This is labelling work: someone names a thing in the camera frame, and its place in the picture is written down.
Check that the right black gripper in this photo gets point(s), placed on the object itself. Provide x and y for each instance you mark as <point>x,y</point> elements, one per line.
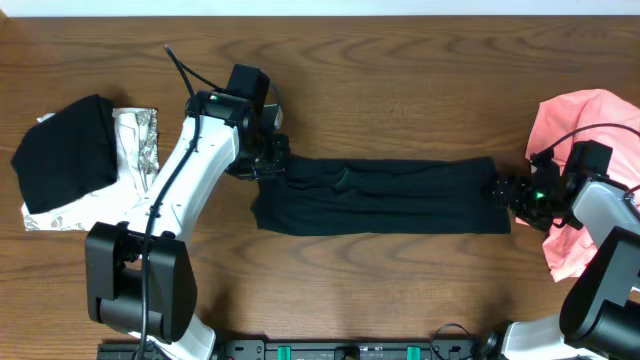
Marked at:
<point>515,199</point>

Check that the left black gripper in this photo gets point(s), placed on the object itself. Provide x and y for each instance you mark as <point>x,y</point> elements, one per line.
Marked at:
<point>277,164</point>

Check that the black t-shirt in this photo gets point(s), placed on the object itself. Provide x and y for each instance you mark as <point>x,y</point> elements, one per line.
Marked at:
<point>327,197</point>

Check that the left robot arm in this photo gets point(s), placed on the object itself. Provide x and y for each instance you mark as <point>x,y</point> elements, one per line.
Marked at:
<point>139,276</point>

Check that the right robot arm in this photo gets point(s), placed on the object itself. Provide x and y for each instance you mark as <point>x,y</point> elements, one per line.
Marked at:
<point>597,319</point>

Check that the pink t-shirt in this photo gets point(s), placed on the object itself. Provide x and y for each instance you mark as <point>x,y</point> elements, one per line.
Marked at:
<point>567,250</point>

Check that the white patterned folded garment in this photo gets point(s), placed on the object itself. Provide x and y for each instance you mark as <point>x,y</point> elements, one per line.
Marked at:
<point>138,166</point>

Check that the folded black garment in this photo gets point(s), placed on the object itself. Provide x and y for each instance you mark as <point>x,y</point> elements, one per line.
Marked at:
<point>67,156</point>

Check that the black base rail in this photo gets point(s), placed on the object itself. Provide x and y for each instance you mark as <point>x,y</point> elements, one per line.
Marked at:
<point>320,350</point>

